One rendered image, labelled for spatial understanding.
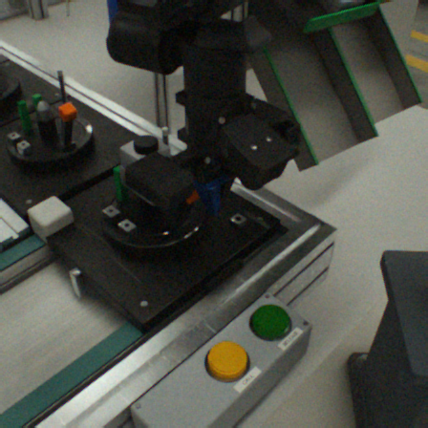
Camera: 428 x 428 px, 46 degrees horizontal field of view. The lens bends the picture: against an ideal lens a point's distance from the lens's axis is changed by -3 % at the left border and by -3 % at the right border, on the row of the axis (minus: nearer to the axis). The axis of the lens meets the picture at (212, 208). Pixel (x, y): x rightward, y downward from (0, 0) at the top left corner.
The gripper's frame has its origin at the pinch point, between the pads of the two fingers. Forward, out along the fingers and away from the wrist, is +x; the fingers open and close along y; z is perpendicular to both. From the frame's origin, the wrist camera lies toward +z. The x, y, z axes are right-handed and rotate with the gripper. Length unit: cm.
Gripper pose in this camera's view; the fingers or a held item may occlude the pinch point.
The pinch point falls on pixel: (214, 188)
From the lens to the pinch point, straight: 54.8
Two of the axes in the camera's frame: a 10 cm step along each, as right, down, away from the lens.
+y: 7.0, -4.6, 5.4
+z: 7.1, 4.6, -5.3
